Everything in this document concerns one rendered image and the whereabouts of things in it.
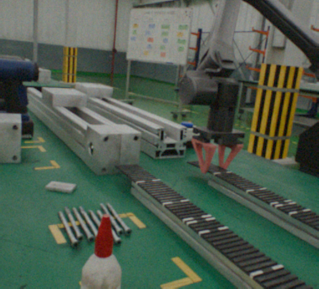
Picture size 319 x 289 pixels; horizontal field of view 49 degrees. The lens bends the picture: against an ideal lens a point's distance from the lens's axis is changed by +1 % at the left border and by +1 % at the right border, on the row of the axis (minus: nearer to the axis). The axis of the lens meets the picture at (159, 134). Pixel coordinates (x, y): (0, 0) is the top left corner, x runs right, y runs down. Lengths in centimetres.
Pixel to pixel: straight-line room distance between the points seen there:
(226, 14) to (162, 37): 582
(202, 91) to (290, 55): 341
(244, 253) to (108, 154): 40
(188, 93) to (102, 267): 45
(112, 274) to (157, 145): 63
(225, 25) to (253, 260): 60
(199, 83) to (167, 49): 596
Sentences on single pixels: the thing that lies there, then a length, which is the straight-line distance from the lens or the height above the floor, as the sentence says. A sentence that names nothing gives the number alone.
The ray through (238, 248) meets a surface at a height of 81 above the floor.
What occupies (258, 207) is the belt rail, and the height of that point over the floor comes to 79.
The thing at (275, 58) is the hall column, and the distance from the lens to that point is 430.
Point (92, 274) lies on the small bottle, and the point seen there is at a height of 85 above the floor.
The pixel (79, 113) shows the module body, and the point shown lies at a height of 85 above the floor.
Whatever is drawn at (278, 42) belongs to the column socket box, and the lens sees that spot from 419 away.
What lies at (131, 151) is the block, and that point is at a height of 83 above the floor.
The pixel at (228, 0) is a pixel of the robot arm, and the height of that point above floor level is 121.
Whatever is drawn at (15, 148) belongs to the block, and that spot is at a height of 81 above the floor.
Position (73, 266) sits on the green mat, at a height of 78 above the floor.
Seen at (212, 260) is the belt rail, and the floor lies 79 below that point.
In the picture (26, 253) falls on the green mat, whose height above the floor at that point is 78.
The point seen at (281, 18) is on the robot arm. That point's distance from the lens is 114.
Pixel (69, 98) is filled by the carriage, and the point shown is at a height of 89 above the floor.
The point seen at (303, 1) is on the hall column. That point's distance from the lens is 420.
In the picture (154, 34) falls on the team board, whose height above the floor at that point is 147.
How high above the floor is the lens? 104
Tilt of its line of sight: 12 degrees down
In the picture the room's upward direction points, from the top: 6 degrees clockwise
